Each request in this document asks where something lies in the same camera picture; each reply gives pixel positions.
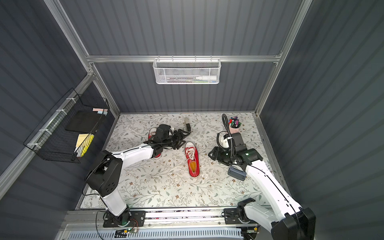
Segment red canvas sneaker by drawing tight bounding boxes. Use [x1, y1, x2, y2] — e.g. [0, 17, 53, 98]
[148, 128, 157, 143]
[184, 142, 200, 178]

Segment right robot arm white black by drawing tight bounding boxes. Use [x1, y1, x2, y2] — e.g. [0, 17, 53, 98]
[208, 132, 316, 240]

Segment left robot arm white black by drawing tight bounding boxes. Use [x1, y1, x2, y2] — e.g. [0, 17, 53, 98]
[86, 123, 192, 217]

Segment pink pen cup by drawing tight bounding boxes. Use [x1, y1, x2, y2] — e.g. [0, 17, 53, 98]
[229, 127, 240, 134]

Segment grey rectangular box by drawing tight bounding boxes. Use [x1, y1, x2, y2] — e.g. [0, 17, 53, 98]
[228, 166, 247, 181]

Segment pink sticky notes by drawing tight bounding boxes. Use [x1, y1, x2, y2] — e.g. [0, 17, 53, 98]
[93, 108, 108, 115]

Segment yellow notepad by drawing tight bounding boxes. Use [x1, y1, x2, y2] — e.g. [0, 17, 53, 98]
[74, 134, 94, 158]

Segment black notebook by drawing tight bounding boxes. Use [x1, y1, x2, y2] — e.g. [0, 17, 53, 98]
[65, 111, 106, 134]

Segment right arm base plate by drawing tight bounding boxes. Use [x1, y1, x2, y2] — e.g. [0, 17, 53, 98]
[222, 208, 257, 225]

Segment white wire mesh basket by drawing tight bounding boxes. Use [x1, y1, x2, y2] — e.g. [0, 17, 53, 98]
[153, 59, 222, 85]

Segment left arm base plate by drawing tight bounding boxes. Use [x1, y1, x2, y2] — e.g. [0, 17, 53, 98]
[103, 210, 146, 228]

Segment black wire wall basket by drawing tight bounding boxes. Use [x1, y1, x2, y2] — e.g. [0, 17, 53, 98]
[24, 90, 110, 163]

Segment aluminium mounting rail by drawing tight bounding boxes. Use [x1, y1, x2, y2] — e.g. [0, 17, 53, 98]
[62, 202, 280, 228]

